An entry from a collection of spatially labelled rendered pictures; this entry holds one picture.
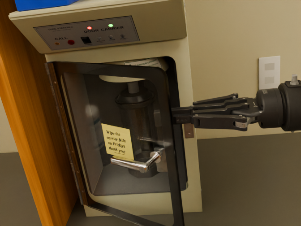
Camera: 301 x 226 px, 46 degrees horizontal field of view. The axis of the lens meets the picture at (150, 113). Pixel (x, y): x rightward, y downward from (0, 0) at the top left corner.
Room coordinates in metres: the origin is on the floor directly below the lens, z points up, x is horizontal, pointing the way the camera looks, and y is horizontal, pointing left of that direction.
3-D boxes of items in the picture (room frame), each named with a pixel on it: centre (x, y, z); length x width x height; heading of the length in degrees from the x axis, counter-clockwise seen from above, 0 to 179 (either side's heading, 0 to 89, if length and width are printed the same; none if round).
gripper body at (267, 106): (0.61, -0.20, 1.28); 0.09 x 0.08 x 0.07; 82
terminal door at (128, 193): (0.69, 0.09, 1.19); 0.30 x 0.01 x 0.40; 54
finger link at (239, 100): (0.63, -0.13, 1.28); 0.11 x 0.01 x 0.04; 80
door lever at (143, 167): (0.62, 0.04, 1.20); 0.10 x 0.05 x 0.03; 54
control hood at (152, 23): (0.71, 0.07, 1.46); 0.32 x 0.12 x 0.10; 82
